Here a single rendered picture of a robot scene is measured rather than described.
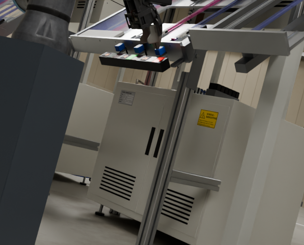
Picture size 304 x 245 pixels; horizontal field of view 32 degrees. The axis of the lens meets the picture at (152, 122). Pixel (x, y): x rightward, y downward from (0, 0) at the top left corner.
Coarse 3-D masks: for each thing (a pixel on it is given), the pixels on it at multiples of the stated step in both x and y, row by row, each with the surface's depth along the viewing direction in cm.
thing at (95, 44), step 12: (72, 36) 221; (84, 36) 214; (96, 36) 209; (84, 48) 219; (96, 48) 212; (108, 48) 206; (132, 48) 195; (144, 48) 189; (168, 48) 180; (180, 48) 175
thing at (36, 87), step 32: (0, 64) 132; (32, 64) 127; (64, 64) 135; (0, 96) 130; (32, 96) 127; (64, 96) 138; (0, 128) 129; (32, 128) 130; (64, 128) 141; (0, 160) 127; (32, 160) 132; (0, 192) 126; (32, 192) 135; (0, 224) 127; (32, 224) 138
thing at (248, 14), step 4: (268, 0) 172; (272, 0) 173; (260, 4) 171; (264, 4) 171; (256, 8) 169; (260, 8) 170; (248, 12) 167; (252, 12) 167; (244, 16) 165; (248, 16) 166; (236, 20) 164; (240, 20) 164; (232, 24) 162; (236, 24) 163; (224, 28) 160; (228, 28) 161
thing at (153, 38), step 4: (152, 28) 173; (156, 28) 173; (152, 32) 173; (156, 32) 174; (152, 36) 174; (156, 36) 175; (160, 36) 175; (148, 40) 173; (152, 40) 174; (156, 40) 175; (160, 40) 176; (156, 44) 177
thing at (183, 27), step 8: (152, 24) 210; (168, 24) 204; (184, 24) 198; (192, 24) 195; (128, 32) 210; (136, 32) 207; (168, 32) 194; (176, 32) 192; (168, 40) 187; (176, 40) 182; (184, 40) 182
